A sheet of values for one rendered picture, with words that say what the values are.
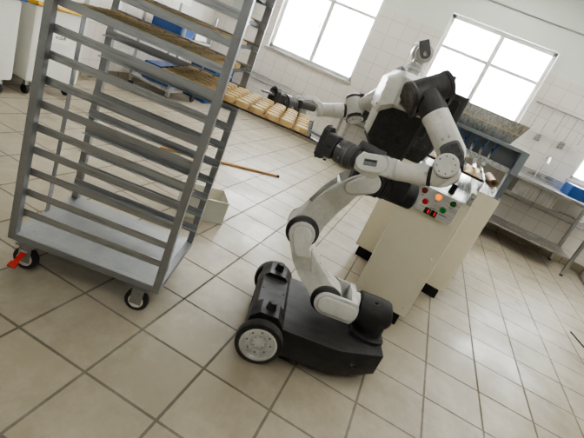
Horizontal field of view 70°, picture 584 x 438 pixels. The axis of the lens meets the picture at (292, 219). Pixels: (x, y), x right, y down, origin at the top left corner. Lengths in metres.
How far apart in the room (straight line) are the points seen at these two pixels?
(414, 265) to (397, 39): 4.44
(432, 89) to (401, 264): 1.25
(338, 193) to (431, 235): 0.86
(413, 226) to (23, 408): 1.89
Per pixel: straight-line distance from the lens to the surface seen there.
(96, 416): 1.56
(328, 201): 1.74
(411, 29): 6.45
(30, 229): 2.06
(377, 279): 2.54
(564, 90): 6.51
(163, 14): 1.59
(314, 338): 1.88
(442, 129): 1.43
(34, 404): 1.58
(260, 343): 1.83
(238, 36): 1.49
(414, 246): 2.45
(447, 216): 2.36
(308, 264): 1.84
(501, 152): 3.12
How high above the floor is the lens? 1.22
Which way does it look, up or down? 21 degrees down
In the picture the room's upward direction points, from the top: 24 degrees clockwise
